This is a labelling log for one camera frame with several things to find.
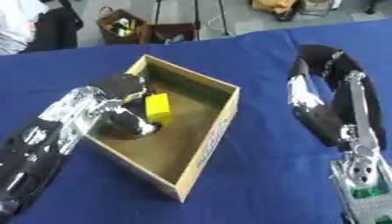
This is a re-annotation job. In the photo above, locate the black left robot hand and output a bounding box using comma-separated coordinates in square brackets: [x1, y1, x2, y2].
[88, 73, 165, 137]

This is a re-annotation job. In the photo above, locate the person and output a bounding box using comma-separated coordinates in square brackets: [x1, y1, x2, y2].
[0, 0, 86, 56]

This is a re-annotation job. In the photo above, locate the black tripod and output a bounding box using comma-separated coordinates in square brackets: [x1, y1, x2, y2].
[151, 0, 233, 42]

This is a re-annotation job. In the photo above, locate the yellow bag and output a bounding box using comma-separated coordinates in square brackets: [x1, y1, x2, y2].
[249, 0, 299, 15]

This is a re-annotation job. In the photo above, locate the yellow rectangular block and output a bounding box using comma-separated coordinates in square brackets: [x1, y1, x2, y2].
[143, 93, 175, 126]

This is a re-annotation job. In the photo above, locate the tan cardboard box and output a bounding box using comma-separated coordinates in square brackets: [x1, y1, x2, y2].
[84, 53, 242, 203]

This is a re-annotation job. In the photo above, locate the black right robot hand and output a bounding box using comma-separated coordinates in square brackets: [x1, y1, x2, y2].
[286, 44, 389, 152]

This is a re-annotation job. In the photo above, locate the dark brown box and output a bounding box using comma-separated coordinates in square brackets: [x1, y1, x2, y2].
[147, 23, 200, 46]

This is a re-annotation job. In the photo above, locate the brown open bag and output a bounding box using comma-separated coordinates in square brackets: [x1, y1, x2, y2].
[96, 6, 151, 46]

